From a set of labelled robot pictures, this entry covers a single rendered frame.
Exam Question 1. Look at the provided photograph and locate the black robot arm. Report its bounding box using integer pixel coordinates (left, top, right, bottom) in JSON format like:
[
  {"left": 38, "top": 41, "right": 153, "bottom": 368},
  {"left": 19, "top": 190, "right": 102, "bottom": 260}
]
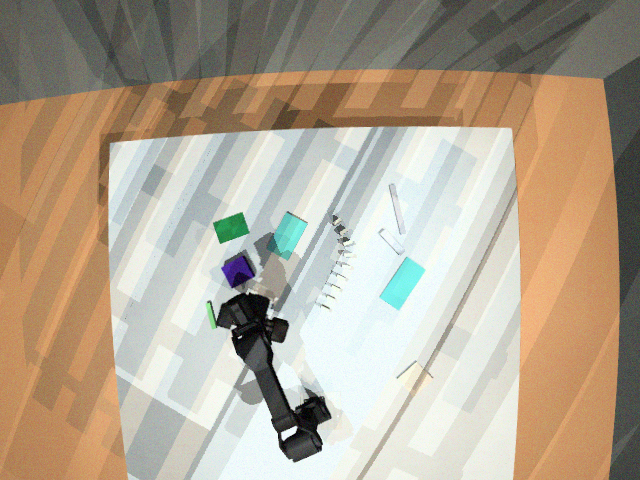
[{"left": 224, "top": 292, "right": 332, "bottom": 463}]

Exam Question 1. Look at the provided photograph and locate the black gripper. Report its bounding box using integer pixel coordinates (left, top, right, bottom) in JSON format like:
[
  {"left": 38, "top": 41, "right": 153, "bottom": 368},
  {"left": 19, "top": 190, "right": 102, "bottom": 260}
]
[{"left": 216, "top": 303, "right": 289, "bottom": 344}]

